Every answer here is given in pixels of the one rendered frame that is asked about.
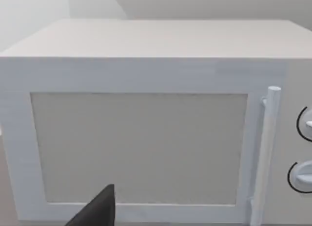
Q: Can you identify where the pale blue microwave door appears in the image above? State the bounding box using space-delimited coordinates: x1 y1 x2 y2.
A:
0 56 288 224

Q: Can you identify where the pale microwave oven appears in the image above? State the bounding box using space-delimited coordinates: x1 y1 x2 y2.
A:
0 18 312 226

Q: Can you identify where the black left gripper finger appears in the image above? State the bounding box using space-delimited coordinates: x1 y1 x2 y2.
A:
64 184 117 226

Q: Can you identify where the white microwave knob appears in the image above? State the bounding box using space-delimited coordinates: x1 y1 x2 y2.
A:
287 161 312 194
296 106 312 142

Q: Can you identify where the white microwave door handle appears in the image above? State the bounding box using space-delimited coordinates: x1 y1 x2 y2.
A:
246 86 281 226

